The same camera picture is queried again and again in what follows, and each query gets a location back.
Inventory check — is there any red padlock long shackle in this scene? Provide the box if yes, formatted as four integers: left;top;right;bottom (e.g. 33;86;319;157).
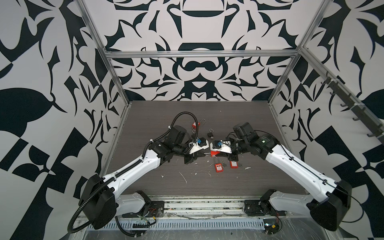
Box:
230;161;239;169

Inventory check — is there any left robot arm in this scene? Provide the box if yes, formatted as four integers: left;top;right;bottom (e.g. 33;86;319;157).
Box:
68;126;209;233

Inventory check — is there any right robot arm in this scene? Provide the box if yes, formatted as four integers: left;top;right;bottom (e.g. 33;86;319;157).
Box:
210;122;352;232

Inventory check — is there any black padlock right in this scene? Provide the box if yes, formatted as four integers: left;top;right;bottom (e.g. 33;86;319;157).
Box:
207;129;214;140

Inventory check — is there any grey hook rack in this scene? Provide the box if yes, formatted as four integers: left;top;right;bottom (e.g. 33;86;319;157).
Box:
322;71;384;145

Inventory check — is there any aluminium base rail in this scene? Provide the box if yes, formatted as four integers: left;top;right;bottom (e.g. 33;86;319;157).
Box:
149;196;331;218

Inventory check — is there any white cable duct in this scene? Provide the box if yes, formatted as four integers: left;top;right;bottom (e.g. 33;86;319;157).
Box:
86;218;266;231

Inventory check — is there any aluminium cage frame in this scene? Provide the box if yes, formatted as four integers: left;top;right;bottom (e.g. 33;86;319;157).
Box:
74;0;334;181

